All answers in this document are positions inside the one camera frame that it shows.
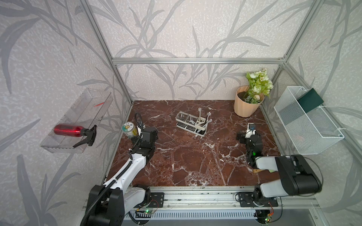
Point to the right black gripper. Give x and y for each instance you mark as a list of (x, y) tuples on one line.
[(242, 137)]

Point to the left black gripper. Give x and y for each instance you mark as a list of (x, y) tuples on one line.
[(135, 140)]

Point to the dark grey toothbrush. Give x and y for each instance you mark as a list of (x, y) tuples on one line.
[(200, 111)]

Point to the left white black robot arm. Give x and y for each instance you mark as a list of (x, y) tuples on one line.
[(109, 203)]

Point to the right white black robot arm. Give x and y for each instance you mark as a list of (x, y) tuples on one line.
[(296, 175)]

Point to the small green tin can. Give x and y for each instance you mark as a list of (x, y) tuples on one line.
[(130, 130)]

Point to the green toy garden fork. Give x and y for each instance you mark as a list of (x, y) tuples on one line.
[(255, 171)]

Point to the beige ribbed flower pot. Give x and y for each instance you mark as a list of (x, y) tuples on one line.
[(242, 108)]

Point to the green white artificial flowers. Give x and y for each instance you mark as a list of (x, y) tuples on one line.
[(259, 87)]

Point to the red spray bottle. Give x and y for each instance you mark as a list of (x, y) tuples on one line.
[(69, 130)]

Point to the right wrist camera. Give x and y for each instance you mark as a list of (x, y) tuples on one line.
[(251, 130)]

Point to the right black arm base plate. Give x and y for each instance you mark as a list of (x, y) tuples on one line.
[(246, 199)]

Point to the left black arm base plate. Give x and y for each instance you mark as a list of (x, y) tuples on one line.
[(152, 200)]

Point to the white wire mesh basket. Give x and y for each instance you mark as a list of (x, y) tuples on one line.
[(311, 133)]

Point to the aluminium mounting rail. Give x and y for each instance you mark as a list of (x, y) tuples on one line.
[(221, 198)]

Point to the aluminium frame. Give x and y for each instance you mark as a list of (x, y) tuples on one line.
[(283, 62)]

